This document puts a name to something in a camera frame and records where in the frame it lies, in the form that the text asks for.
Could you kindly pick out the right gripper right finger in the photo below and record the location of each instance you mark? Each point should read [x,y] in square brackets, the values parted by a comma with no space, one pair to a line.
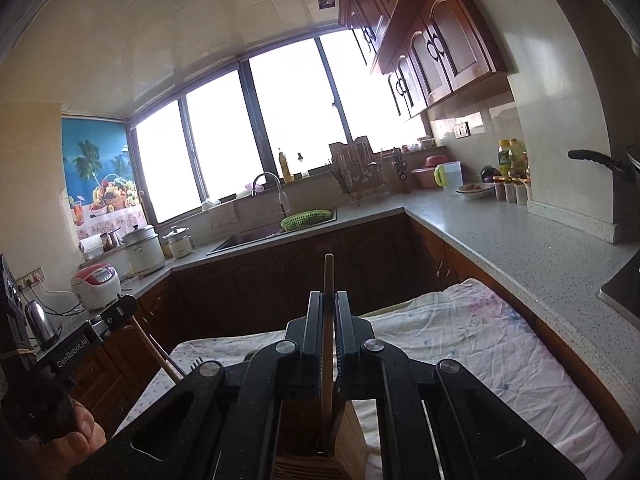
[437,421]

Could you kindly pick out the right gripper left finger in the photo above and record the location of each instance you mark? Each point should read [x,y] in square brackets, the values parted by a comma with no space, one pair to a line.
[219,422]

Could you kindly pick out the light wooden chopstick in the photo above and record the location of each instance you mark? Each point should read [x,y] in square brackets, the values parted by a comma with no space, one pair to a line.
[327,340]

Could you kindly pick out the person's left hand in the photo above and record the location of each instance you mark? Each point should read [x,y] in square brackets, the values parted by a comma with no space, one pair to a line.
[32,459]

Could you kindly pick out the metal fork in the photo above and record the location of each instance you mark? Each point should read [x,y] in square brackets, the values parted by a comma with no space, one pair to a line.
[195,364]

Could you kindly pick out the steel electric kettle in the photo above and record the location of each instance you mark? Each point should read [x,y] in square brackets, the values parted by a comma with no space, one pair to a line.
[41,327]

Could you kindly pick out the wooden utensil holder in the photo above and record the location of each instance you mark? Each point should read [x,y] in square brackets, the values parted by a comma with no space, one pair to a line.
[308,448]

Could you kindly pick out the white floral tablecloth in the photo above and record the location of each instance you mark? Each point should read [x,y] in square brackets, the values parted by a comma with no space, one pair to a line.
[472,325]

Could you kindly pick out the white red rice cooker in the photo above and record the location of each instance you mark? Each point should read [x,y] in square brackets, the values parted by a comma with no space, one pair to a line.
[96,286]

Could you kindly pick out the steel sink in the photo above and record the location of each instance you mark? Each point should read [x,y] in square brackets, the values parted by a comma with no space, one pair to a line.
[261,233]

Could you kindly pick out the small white pot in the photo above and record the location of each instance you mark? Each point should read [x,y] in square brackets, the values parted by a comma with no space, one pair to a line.
[179,242]

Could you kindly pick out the white slow cooker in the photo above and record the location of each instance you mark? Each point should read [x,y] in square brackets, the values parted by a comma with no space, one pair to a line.
[144,251]

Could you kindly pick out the lower wooden cabinets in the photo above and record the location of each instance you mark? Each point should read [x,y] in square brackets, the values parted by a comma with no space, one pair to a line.
[378,263]

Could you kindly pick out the wooden cabinets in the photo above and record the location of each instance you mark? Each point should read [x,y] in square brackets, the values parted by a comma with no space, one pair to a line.
[378,263]
[430,51]

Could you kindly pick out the green dish mat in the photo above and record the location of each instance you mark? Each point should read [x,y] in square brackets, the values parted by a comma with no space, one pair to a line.
[305,218]

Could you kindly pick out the tropical fruit poster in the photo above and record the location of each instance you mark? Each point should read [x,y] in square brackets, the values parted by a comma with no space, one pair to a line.
[100,184]

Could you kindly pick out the white green pitcher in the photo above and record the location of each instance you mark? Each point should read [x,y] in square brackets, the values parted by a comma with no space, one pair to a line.
[448,176]

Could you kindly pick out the pink plastic basin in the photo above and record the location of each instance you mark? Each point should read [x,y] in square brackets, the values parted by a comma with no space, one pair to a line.
[425,173]

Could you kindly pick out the yellow oil bottle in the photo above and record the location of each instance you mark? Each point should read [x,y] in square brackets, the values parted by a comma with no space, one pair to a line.
[505,158]

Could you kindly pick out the wooden dish rack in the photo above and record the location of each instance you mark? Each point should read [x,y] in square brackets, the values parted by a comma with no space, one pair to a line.
[358,172]

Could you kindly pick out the black wok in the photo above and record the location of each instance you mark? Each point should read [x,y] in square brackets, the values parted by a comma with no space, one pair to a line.
[628,171]

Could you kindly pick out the upper wooden cabinets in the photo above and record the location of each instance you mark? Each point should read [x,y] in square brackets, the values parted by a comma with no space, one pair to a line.
[430,51]

